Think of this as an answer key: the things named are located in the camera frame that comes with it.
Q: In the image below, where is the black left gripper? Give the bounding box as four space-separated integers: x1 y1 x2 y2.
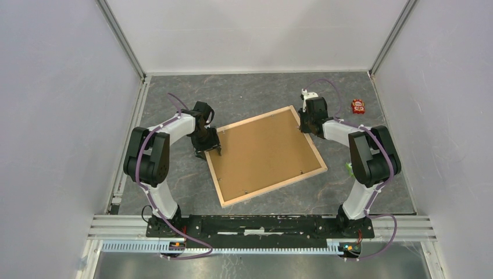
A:
190 126 222 161

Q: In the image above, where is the light wooden picture frame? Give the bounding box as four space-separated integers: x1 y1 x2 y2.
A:
204 105 328 209

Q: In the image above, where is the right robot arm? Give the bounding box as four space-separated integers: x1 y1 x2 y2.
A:
298 92 401 237

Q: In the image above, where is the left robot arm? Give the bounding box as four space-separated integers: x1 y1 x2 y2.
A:
123 101 221 237

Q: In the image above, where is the red monster toy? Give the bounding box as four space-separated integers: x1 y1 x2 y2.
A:
351 99 366 114

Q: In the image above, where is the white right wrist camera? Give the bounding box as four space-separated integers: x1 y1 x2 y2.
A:
301 88 319 112

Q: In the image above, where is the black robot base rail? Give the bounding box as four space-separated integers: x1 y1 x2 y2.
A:
88 214 438 259

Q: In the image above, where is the aluminium corner post left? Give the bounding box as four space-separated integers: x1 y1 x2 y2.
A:
95 0 147 80

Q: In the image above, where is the aluminium corner post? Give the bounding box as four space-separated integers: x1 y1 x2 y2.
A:
368 0 418 78
95 0 147 80

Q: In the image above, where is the aluminium corner post right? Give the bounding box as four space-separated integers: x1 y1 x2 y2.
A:
368 0 418 78

